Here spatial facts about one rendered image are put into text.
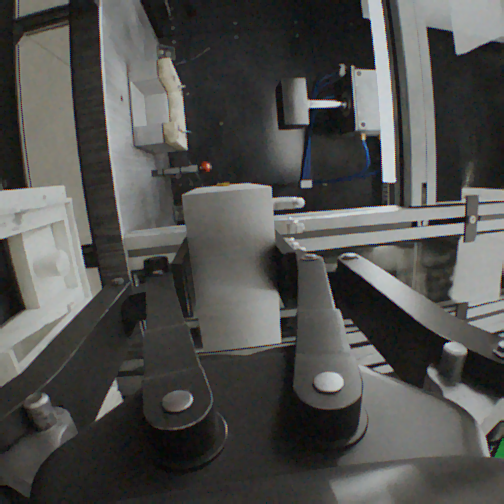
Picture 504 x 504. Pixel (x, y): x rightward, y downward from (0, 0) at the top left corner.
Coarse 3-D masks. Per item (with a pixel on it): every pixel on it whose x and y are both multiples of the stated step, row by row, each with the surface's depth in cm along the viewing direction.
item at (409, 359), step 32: (352, 256) 14; (384, 288) 10; (352, 320) 13; (384, 320) 10; (416, 320) 8; (448, 320) 8; (384, 352) 10; (416, 352) 8; (480, 352) 6; (416, 384) 8
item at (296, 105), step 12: (288, 84) 50; (300, 84) 50; (276, 96) 55; (288, 96) 50; (300, 96) 50; (288, 108) 51; (300, 108) 51; (312, 108) 54; (324, 108) 54; (336, 108) 54; (288, 120) 51; (300, 120) 52
